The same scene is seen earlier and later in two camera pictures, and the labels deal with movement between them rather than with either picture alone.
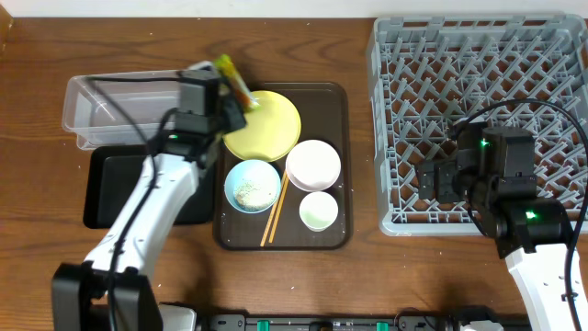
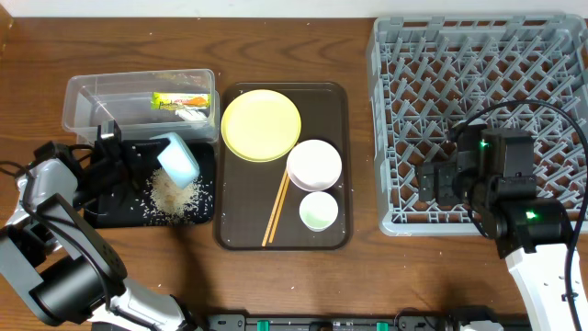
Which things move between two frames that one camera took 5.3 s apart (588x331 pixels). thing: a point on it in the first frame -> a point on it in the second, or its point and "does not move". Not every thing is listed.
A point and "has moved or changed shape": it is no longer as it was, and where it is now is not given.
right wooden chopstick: x=277 y=211 does not move
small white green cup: x=318 y=211 does not move
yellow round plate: x=271 y=131 does not move
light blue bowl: x=252 y=186 has moved or changed shape
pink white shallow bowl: x=313 y=165 does not move
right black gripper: x=445 y=170 does not move
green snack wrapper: x=224 y=64 -> x=166 y=100
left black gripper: x=234 y=109 -> x=124 y=165
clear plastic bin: x=122 y=108 does not move
